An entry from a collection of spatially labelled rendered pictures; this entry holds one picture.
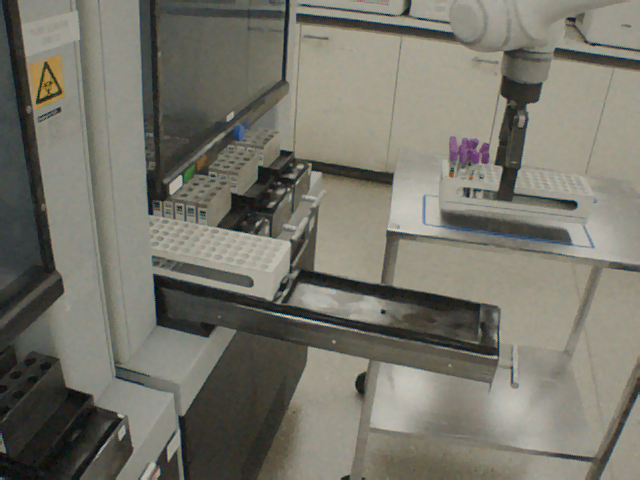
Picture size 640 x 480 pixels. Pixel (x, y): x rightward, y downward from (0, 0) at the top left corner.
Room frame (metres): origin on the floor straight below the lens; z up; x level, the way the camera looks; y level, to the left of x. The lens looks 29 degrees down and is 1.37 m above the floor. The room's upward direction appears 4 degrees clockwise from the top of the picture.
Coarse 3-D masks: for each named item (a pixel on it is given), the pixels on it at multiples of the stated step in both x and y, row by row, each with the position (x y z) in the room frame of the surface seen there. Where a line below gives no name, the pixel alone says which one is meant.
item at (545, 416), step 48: (432, 192) 1.23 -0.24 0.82; (624, 192) 1.33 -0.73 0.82; (432, 240) 1.04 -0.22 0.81; (480, 240) 1.03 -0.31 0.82; (528, 240) 1.05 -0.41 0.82; (576, 240) 1.06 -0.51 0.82; (624, 240) 1.08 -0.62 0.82; (576, 336) 1.39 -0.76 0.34; (384, 384) 1.22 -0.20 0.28; (432, 384) 1.23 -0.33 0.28; (480, 384) 1.24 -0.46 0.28; (528, 384) 1.25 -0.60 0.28; (576, 384) 1.26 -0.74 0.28; (384, 432) 1.06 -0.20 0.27; (432, 432) 1.06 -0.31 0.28; (480, 432) 1.06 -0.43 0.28; (528, 432) 1.07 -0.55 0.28; (576, 432) 1.08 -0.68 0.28
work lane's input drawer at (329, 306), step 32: (160, 288) 0.81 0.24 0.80; (192, 288) 0.81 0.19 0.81; (288, 288) 0.83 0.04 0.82; (320, 288) 0.85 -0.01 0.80; (352, 288) 0.86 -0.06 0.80; (384, 288) 0.85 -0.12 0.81; (224, 320) 0.79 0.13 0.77; (256, 320) 0.78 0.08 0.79; (288, 320) 0.77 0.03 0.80; (320, 320) 0.77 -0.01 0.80; (352, 320) 0.76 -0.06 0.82; (384, 320) 0.78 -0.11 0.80; (416, 320) 0.78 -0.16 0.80; (448, 320) 0.79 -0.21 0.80; (480, 320) 0.76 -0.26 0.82; (352, 352) 0.74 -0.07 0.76; (384, 352) 0.73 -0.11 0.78; (416, 352) 0.72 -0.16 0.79; (448, 352) 0.71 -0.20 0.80; (480, 352) 0.71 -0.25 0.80; (512, 352) 0.78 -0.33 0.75; (512, 384) 0.71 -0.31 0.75
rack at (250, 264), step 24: (168, 240) 0.87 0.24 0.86; (192, 240) 0.88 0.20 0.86; (216, 240) 0.88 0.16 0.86; (240, 240) 0.88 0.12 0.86; (264, 240) 0.89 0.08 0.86; (168, 264) 0.85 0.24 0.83; (192, 264) 0.89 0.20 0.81; (216, 264) 0.81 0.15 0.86; (240, 264) 0.81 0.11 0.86; (264, 264) 0.82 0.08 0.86; (288, 264) 0.87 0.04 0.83; (240, 288) 0.80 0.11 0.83; (264, 288) 0.79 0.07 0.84
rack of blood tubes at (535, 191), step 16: (448, 176) 1.10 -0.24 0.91; (496, 176) 1.12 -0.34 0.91; (528, 176) 1.13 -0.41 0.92; (544, 176) 1.14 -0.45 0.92; (560, 176) 1.16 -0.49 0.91; (576, 176) 1.15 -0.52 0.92; (448, 192) 1.09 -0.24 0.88; (496, 192) 1.14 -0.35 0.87; (528, 192) 1.07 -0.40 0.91; (544, 192) 1.07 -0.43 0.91; (560, 192) 1.07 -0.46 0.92; (576, 192) 1.08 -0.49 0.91; (592, 192) 1.08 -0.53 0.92; (448, 208) 1.09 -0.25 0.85; (464, 208) 1.09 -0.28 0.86; (480, 208) 1.09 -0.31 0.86; (496, 208) 1.08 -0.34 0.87; (512, 208) 1.08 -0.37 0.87; (528, 208) 1.07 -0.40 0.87; (544, 208) 1.07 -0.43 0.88; (560, 208) 1.12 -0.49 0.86; (576, 208) 1.12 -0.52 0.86
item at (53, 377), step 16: (48, 368) 0.53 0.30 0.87; (32, 384) 0.50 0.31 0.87; (48, 384) 0.51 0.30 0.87; (64, 384) 0.54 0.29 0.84; (16, 400) 0.46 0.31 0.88; (32, 400) 0.48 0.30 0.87; (48, 400) 0.50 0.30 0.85; (64, 400) 0.53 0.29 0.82; (0, 416) 0.44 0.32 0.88; (16, 416) 0.45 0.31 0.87; (32, 416) 0.47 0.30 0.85; (48, 416) 0.50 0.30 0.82; (0, 432) 0.43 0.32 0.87; (16, 432) 0.45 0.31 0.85; (32, 432) 0.47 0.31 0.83; (0, 448) 0.43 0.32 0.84; (16, 448) 0.44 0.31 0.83
